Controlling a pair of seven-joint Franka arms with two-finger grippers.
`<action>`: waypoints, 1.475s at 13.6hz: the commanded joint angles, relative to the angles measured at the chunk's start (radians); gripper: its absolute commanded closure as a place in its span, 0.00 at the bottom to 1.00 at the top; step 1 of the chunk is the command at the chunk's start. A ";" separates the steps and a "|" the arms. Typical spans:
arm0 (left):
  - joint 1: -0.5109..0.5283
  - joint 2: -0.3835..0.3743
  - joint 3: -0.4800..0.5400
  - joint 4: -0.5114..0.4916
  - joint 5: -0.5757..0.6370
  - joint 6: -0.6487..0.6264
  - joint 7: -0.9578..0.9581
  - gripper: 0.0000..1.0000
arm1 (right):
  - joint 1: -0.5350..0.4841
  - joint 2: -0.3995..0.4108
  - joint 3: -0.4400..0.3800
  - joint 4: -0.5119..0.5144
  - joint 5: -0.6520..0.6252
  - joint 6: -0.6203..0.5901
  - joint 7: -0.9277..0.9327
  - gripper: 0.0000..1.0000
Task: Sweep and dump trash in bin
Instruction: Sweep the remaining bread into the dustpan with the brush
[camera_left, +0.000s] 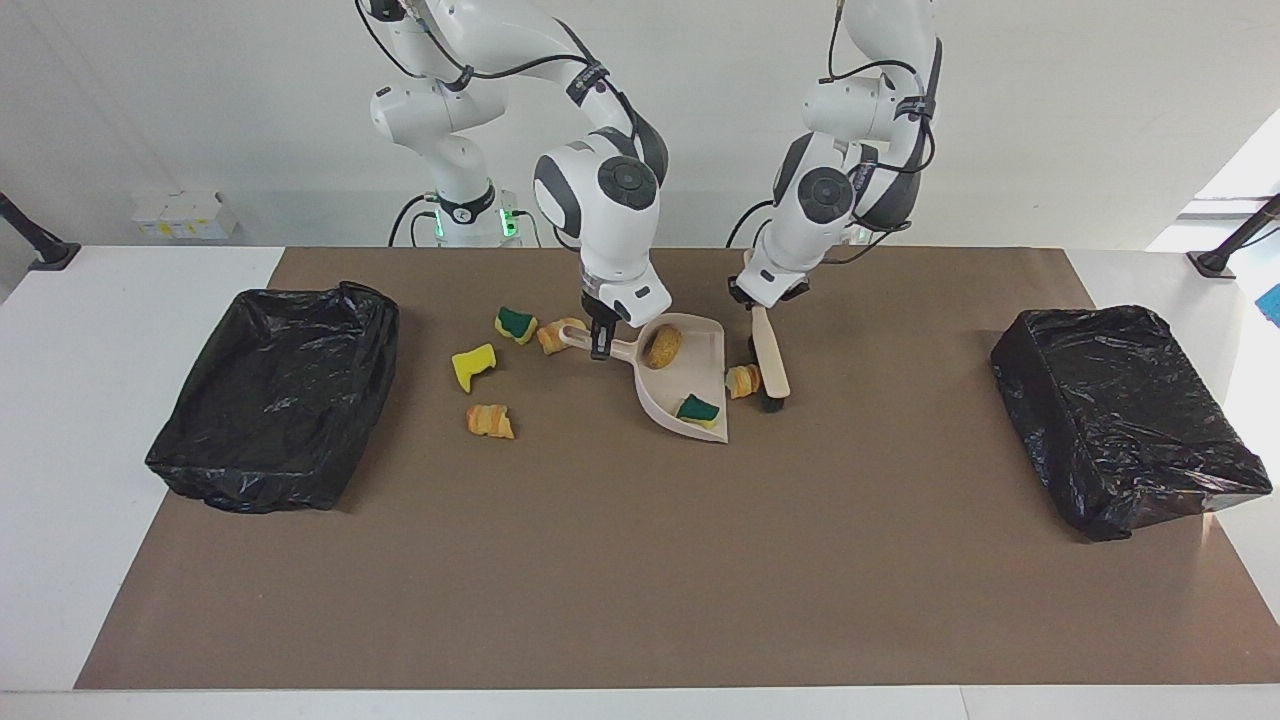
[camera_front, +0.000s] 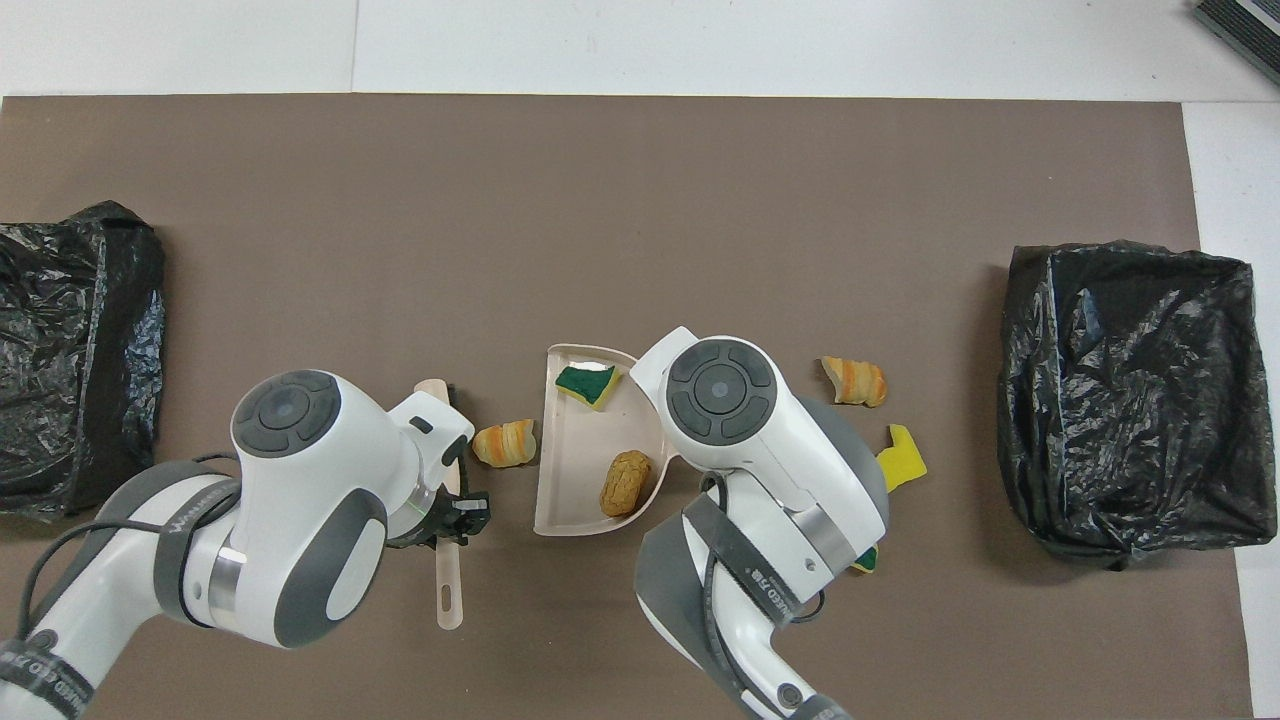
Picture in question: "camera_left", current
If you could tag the bin lined with black bag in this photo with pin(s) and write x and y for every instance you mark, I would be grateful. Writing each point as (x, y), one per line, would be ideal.
(280, 400)
(1110, 420)

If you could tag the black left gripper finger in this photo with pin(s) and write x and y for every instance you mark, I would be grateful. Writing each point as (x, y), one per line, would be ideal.
(798, 291)
(740, 295)

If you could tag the beige brush with black bristles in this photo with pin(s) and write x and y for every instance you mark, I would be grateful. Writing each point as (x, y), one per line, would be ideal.
(770, 350)

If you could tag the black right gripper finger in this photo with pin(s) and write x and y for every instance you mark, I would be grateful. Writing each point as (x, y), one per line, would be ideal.
(601, 340)

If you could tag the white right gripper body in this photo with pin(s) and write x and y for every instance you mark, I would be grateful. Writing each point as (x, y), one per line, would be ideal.
(635, 298)

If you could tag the brown table mat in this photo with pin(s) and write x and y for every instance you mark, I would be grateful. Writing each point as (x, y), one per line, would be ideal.
(600, 620)

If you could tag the brown bread roll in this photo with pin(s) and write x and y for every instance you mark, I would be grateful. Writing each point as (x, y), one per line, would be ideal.
(662, 346)

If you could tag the small yellow green sponge piece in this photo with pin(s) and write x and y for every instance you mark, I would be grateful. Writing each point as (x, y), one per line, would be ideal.
(697, 409)

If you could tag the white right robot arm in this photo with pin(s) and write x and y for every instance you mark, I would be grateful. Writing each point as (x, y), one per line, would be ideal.
(610, 200)

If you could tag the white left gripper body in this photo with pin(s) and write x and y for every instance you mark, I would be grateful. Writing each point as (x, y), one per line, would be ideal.
(768, 283)

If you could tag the white wall box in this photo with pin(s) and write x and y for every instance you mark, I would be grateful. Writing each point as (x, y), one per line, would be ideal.
(185, 215)

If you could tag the notched yellow sponge piece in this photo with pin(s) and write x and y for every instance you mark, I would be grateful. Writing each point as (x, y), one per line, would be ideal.
(472, 368)

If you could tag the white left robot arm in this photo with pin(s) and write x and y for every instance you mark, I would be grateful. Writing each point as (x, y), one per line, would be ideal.
(830, 190)

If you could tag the striped orange croissant piece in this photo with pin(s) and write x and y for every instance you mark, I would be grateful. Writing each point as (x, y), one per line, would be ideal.
(552, 340)
(490, 421)
(742, 381)

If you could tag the blue object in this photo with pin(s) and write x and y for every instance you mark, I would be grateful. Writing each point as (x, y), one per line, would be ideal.
(1272, 305)

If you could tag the beige plastic dustpan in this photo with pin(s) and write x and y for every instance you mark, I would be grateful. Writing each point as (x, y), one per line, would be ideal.
(685, 382)

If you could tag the black camera stand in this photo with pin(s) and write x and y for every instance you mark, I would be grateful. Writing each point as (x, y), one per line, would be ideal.
(1215, 262)
(50, 252)

